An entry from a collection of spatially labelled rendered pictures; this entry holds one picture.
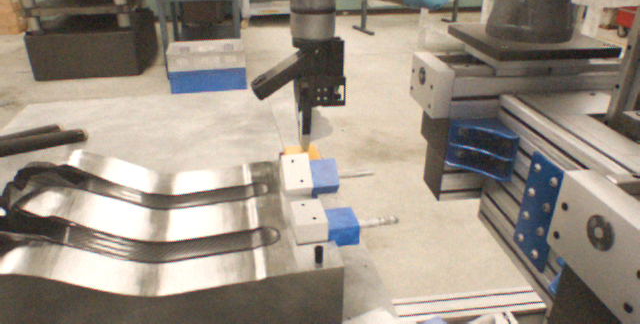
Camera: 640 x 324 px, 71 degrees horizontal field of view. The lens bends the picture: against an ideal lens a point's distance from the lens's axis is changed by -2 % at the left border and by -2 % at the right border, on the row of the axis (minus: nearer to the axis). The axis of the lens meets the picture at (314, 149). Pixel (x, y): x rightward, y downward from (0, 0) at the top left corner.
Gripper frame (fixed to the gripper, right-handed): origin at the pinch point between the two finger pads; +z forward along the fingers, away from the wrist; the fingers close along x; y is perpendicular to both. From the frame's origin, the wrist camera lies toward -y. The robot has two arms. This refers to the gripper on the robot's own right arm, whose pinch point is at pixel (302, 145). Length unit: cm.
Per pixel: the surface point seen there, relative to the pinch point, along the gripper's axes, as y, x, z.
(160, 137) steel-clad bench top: -28.2, 20.5, 5.0
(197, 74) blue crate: -35, 281, 67
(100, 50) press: -121, 351, 60
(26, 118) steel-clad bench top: -62, 39, 5
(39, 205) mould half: -34.9, -27.2, -8.5
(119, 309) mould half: -25.4, -38.6, -2.2
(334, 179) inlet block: 0.6, -23.0, -5.6
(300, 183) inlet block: -4.4, -24.3, -6.3
